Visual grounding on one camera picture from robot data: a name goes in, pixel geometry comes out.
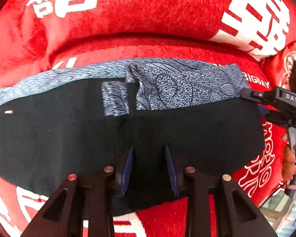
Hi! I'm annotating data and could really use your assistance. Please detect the black pants with grey waistband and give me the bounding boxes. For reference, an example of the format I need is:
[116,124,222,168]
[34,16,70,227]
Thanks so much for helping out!
[0,58,265,215]

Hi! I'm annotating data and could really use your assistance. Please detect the person's right hand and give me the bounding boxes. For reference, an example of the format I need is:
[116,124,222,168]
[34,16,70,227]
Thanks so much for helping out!
[282,133,296,181]

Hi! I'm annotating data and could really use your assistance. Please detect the red blanket with white characters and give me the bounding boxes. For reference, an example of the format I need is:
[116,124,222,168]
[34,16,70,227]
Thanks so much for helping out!
[0,0,296,236]

